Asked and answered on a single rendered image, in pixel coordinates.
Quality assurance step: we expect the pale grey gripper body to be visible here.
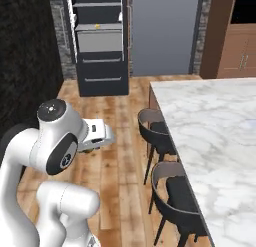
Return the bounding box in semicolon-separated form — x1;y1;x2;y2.
77;125;117;154

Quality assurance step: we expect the dark fridge drawer front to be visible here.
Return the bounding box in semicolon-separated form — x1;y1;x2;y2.
76;51;130;71
77;69;130;97

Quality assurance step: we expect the dark fridge door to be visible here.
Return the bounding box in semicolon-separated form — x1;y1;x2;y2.
120;0;134;77

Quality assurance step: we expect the fridge door with white shelves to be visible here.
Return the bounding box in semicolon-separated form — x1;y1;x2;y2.
65;0;80;64

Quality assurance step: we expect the dark chair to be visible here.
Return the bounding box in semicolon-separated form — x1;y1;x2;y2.
137;107;178;186
148;161;210;247

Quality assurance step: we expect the grey crisper drawer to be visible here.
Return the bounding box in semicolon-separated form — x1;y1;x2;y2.
76;30;124;54

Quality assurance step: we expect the brown cupboard run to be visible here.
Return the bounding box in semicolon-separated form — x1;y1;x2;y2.
199;0;256;80

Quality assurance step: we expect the grey drawer handle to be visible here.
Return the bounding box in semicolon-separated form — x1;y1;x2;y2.
82;58;122;64
83;77;123;83

